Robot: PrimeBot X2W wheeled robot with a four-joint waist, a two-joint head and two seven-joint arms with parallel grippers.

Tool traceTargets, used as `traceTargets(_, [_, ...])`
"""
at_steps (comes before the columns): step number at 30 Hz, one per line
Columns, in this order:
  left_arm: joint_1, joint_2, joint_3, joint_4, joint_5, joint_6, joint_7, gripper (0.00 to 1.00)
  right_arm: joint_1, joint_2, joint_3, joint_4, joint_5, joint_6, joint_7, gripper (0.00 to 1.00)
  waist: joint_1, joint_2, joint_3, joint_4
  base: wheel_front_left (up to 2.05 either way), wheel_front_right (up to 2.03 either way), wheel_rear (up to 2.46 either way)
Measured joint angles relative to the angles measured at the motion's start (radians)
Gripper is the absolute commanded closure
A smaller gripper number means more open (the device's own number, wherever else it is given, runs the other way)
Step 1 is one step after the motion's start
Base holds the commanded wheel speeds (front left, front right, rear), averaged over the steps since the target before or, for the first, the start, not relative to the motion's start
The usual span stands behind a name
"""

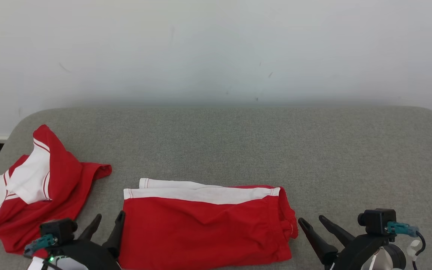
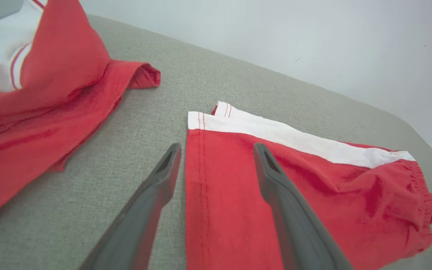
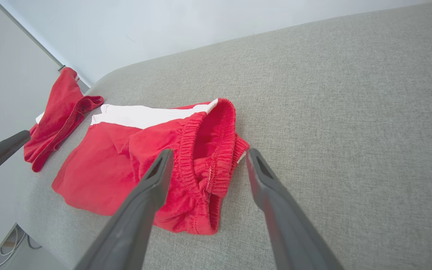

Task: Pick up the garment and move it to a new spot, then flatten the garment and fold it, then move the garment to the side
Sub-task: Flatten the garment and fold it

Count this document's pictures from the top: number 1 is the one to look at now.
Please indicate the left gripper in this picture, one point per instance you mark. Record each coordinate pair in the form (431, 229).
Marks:
(84, 255)

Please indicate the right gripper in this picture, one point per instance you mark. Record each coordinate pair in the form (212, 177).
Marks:
(354, 251)

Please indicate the red Bulls jersey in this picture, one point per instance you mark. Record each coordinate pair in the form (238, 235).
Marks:
(62, 176)

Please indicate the red shorts white stripe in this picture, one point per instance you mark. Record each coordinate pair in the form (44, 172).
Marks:
(201, 232)

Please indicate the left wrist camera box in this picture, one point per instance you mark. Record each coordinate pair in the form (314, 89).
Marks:
(58, 228)

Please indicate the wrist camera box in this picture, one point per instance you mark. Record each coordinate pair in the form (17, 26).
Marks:
(377, 221)
(58, 228)

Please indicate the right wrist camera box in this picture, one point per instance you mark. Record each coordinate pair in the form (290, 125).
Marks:
(377, 221)

